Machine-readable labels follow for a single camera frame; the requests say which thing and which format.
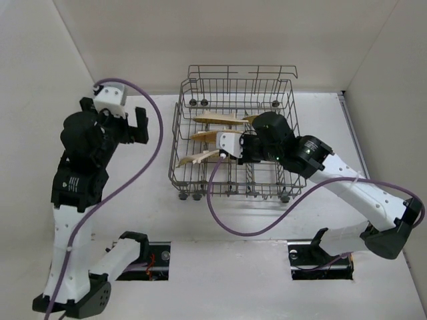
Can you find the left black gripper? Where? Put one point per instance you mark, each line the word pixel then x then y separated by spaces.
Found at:
pixel 132 132

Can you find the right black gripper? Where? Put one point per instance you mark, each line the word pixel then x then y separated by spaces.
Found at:
pixel 247 150

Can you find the round woven bamboo plate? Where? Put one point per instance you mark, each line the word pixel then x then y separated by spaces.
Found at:
pixel 250 118

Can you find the square woven bamboo plate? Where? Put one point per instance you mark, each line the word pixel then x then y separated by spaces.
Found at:
pixel 210 136

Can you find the shovel-shaped woven bamboo plate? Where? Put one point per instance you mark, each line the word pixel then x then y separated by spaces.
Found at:
pixel 219 119

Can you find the rectangular woven bamboo plate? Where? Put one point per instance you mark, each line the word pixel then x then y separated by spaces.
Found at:
pixel 198 158

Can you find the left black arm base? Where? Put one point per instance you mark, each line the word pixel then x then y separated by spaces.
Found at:
pixel 155 267

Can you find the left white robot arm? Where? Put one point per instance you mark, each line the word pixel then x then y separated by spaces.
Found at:
pixel 77 288

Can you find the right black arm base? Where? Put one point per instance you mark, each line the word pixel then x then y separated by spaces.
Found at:
pixel 309 262

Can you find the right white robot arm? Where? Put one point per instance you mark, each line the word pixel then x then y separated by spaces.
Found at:
pixel 389 220

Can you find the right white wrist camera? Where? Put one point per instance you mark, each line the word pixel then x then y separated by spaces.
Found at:
pixel 230 143

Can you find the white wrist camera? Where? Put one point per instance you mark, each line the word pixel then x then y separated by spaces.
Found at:
pixel 112 97
pixel 230 143

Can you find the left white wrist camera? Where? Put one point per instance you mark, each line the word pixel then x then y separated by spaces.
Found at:
pixel 112 97

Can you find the grey wire dish rack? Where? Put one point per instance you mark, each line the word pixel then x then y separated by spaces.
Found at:
pixel 244 90

